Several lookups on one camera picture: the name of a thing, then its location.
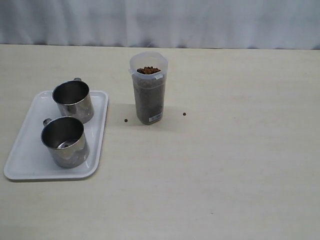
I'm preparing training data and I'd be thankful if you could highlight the steel mug with kibble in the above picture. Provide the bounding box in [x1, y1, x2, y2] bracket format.
[52, 77, 94, 124]

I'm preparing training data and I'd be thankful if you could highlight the clear plastic tall container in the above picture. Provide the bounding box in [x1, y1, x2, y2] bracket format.
[129, 51, 169, 125]

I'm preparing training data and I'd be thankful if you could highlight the white plastic tray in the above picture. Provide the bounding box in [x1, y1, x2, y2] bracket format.
[3, 90, 109, 182]

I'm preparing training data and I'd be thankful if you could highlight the white curtain backdrop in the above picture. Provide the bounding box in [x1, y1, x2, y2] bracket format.
[0, 0, 320, 50]

